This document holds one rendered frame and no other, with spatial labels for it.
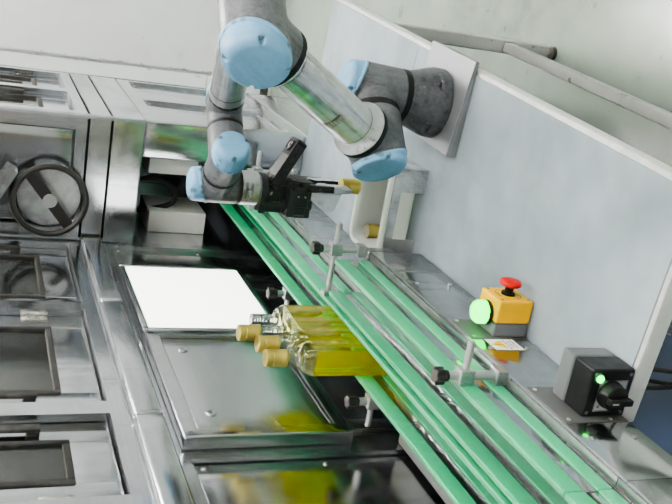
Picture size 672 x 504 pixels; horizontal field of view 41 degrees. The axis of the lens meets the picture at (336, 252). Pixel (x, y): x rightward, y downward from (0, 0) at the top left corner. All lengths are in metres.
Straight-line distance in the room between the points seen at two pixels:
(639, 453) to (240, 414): 0.79
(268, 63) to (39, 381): 0.85
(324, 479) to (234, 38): 0.81
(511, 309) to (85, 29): 4.07
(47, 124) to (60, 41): 2.77
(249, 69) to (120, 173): 1.22
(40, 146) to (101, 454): 1.18
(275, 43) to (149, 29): 3.96
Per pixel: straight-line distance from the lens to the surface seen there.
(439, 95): 1.93
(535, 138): 1.70
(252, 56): 1.50
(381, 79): 1.88
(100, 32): 5.39
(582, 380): 1.42
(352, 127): 1.73
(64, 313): 2.26
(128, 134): 2.66
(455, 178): 1.93
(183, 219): 2.88
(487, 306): 1.64
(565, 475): 1.30
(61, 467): 1.69
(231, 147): 1.82
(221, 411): 1.81
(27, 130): 2.65
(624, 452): 1.37
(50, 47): 5.38
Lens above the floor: 1.70
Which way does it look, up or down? 22 degrees down
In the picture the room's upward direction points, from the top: 87 degrees counter-clockwise
